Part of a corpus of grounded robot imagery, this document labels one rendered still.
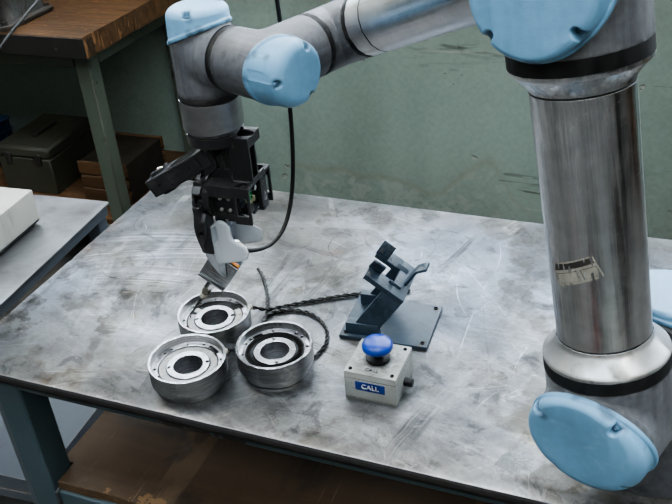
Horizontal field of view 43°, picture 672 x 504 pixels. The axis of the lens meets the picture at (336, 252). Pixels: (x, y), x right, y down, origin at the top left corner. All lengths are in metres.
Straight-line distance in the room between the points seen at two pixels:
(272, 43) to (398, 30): 0.14
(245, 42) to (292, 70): 0.06
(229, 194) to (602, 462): 0.54
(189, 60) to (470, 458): 0.56
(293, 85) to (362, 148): 1.94
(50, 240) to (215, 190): 0.83
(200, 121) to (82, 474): 0.68
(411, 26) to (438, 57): 1.72
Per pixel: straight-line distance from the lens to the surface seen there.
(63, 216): 1.94
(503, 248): 1.42
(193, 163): 1.09
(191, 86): 1.02
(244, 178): 1.07
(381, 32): 0.96
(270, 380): 1.14
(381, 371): 1.10
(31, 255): 1.82
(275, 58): 0.91
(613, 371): 0.79
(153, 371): 1.18
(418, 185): 2.86
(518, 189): 2.78
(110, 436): 1.53
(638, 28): 0.68
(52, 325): 1.37
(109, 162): 2.70
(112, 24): 2.61
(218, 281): 1.19
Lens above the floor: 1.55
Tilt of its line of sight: 32 degrees down
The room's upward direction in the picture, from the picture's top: 5 degrees counter-clockwise
